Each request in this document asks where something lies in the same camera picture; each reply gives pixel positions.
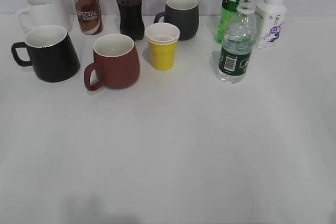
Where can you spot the clear water bottle green label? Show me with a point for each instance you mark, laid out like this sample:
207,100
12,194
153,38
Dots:
238,42

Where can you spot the black ceramic mug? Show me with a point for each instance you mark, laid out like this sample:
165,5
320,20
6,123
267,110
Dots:
50,51

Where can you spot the red ceramic mug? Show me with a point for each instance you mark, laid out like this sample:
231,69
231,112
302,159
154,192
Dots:
115,64

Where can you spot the dark grey ceramic mug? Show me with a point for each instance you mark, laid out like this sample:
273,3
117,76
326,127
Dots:
184,14

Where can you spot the white ceramic mug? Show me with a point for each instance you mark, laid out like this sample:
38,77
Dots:
44,12

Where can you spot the yellow paper cup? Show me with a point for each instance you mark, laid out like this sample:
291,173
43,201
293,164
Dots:
162,40

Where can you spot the Nescafe coffee bottle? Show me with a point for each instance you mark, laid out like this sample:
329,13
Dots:
89,16

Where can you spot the cola bottle red label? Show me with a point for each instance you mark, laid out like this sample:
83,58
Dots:
131,21

